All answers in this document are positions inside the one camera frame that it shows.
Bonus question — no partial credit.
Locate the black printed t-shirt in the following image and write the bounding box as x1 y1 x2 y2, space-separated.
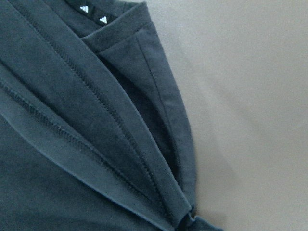
0 0 215 231

